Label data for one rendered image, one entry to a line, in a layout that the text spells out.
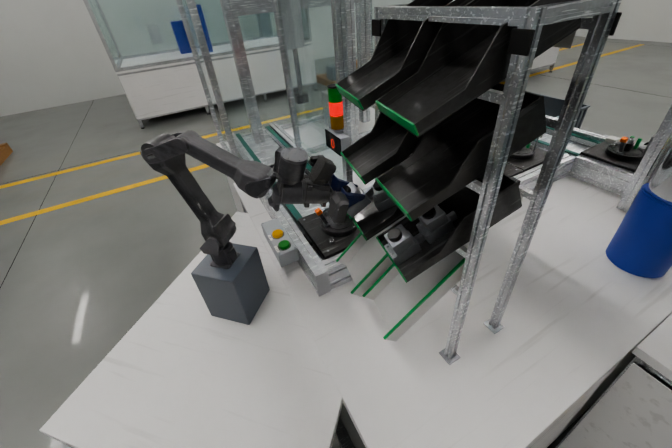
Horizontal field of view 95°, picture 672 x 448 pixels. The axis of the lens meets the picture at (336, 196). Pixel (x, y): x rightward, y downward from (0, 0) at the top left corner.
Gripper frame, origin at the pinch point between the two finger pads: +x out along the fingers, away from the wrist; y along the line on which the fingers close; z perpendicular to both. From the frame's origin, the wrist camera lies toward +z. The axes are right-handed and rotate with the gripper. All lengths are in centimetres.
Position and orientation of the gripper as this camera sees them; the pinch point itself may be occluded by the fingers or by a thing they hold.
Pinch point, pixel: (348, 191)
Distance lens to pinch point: 75.4
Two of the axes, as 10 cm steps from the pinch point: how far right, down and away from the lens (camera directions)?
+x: 9.3, 0.0, 3.7
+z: 1.9, -8.5, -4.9
